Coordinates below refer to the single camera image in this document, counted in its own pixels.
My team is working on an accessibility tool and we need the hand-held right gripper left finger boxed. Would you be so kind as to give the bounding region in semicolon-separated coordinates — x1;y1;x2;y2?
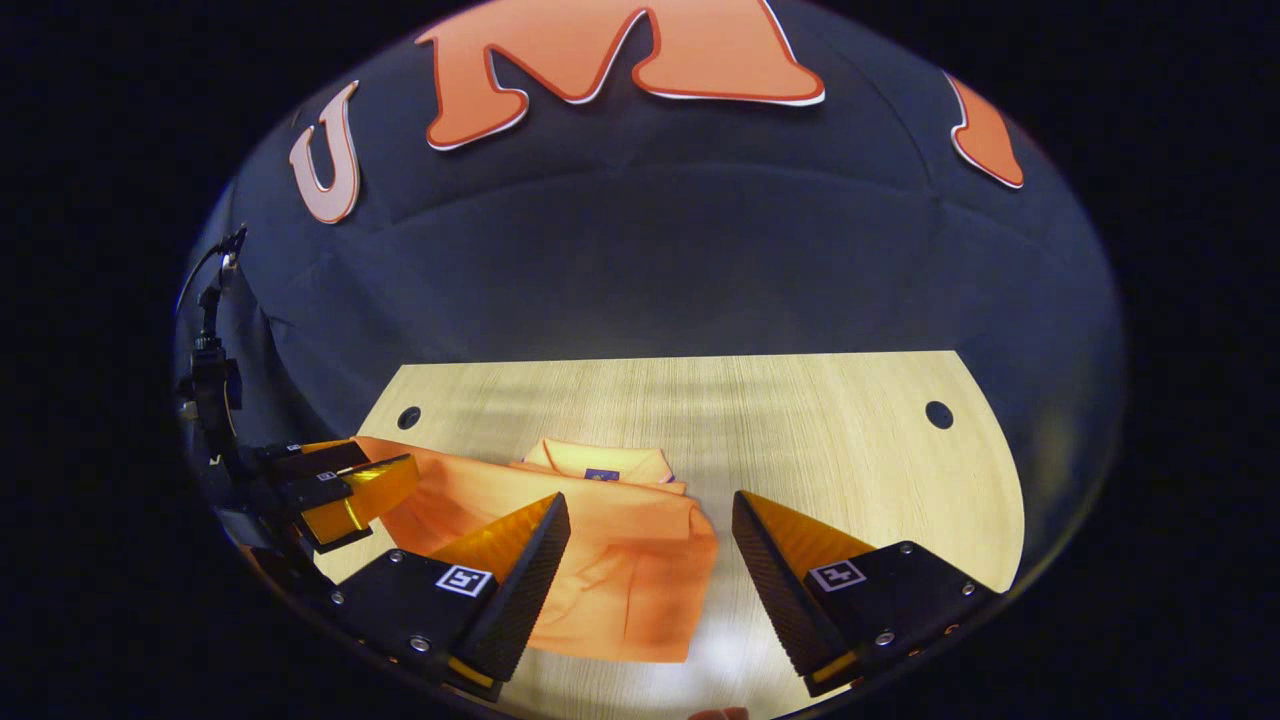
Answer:
318;492;573;703

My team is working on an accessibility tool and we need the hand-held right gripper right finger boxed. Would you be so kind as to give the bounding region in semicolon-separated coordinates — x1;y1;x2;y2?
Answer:
732;490;1004;699

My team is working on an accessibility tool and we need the orange T-shirt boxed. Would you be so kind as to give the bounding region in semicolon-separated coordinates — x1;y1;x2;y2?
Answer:
352;435;721;664

